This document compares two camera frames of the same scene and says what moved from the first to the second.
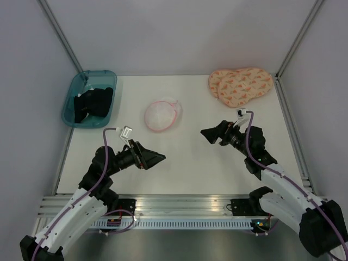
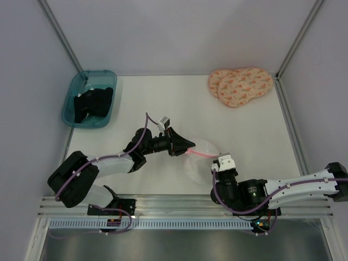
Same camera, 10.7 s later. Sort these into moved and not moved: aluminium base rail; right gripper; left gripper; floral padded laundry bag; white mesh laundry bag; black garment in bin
Moved: white mesh laundry bag; right gripper; left gripper
Not moved: floral padded laundry bag; black garment in bin; aluminium base rail
